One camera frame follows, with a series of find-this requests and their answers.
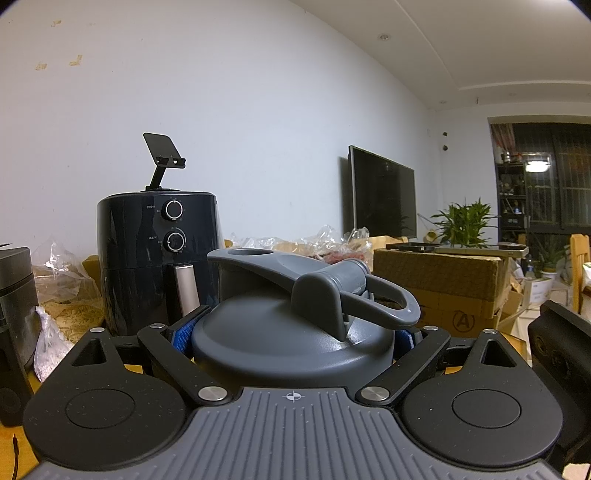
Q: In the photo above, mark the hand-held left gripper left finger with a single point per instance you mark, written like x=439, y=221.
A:
x=182, y=339

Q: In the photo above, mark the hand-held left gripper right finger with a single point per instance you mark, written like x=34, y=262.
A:
x=406, y=341

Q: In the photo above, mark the shaker bottle with grey lid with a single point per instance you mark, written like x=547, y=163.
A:
x=286, y=341

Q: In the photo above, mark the cardboard box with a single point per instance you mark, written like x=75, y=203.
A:
x=443, y=286

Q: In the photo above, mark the black flat tray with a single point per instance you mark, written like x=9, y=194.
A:
x=411, y=247

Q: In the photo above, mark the dark blue air fryer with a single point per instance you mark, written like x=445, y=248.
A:
x=129, y=258

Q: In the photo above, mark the small potted plant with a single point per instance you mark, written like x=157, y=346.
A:
x=551, y=258

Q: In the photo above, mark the wooden chair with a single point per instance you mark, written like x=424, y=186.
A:
x=579, y=258

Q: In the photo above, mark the clear bag of flatbreads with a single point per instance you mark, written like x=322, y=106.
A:
x=337, y=251

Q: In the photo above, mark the small yellow box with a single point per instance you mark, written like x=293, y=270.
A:
x=91, y=266

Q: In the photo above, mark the thin grey board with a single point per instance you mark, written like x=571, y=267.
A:
x=485, y=249

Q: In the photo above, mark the clear bag of yellow boxes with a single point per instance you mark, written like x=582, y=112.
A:
x=258, y=244

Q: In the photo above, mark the green leafy plant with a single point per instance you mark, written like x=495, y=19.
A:
x=464, y=226

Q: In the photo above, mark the clear bag of bread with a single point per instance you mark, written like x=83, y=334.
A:
x=64, y=286

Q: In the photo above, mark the small white plastic bag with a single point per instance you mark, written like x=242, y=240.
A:
x=53, y=350

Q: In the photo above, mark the black television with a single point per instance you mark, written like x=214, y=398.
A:
x=383, y=194

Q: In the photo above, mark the dark barred window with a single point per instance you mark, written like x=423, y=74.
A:
x=572, y=194

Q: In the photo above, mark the grey rice cooker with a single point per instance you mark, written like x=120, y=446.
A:
x=16, y=277

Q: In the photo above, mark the black phone stand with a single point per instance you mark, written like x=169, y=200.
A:
x=159, y=143

